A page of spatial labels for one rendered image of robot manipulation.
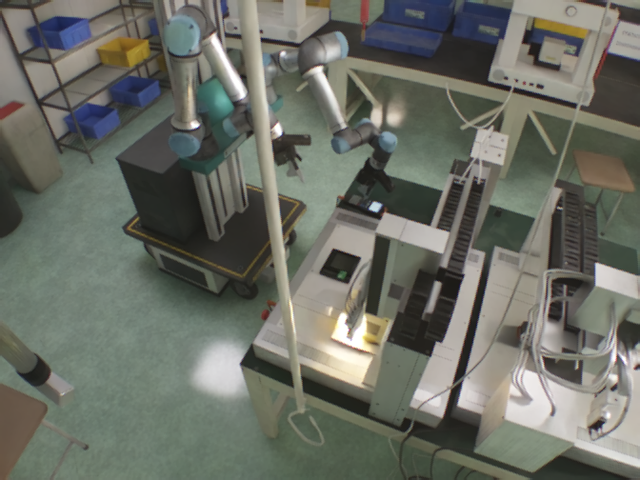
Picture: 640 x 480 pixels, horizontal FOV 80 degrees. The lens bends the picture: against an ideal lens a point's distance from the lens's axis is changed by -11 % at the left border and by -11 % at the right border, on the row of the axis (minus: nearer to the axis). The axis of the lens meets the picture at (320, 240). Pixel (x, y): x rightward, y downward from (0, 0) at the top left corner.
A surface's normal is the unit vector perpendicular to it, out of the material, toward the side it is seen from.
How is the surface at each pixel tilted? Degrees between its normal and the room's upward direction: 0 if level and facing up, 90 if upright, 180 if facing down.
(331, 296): 0
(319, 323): 0
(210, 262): 0
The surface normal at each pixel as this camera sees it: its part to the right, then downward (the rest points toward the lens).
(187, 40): 0.00, 0.63
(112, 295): 0.00, -0.69
